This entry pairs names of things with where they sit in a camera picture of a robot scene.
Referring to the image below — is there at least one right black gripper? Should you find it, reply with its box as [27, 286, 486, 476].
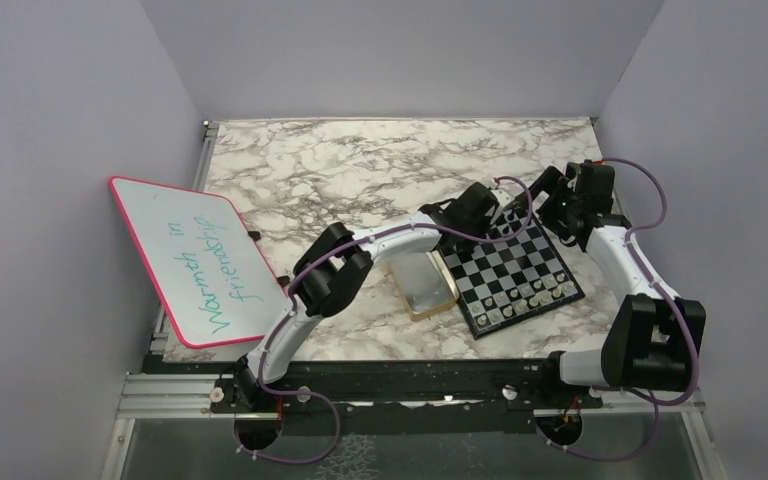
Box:
[514, 166, 583, 241]

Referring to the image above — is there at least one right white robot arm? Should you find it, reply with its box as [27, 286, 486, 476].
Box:
[529, 159, 706, 407]

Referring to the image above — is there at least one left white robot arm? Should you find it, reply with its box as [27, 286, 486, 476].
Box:
[232, 183, 513, 411]

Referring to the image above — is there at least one black white chessboard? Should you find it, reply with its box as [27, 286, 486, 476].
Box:
[441, 207, 585, 339]

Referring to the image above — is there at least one gold metal tin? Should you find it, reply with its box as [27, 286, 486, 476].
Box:
[387, 252, 459, 322]

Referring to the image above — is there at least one red framed whiteboard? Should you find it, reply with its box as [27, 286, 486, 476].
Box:
[108, 176, 288, 349]

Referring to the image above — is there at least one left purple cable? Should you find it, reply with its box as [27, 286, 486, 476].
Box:
[234, 175, 534, 465]

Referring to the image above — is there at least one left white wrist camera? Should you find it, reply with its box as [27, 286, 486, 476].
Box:
[491, 188, 514, 215]

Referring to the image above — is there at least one black table front rail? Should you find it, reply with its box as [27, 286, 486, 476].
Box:
[143, 355, 602, 446]

